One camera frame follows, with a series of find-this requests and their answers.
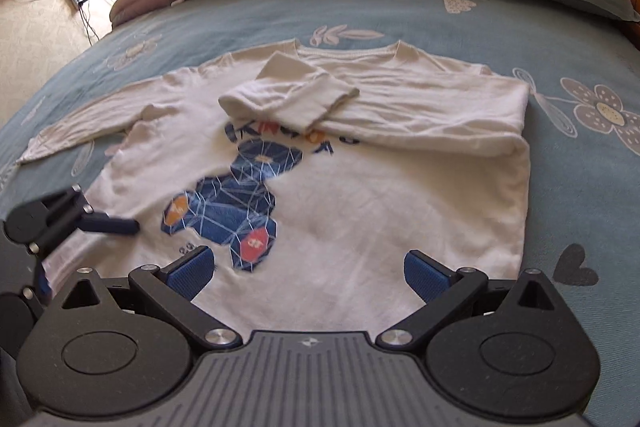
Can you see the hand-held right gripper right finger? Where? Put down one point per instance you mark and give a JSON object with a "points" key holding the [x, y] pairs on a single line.
{"points": [[427, 275]]}

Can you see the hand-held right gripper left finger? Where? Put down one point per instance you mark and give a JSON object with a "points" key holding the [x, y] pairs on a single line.
{"points": [[192, 270]]}

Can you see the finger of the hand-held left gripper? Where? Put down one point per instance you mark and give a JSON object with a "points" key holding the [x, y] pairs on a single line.
{"points": [[112, 226]]}

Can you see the white bear print sweatshirt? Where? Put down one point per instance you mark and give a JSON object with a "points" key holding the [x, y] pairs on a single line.
{"points": [[375, 207]]}

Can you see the bed with blue floral sheet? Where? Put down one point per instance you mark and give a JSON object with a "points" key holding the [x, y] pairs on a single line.
{"points": [[450, 22]]}

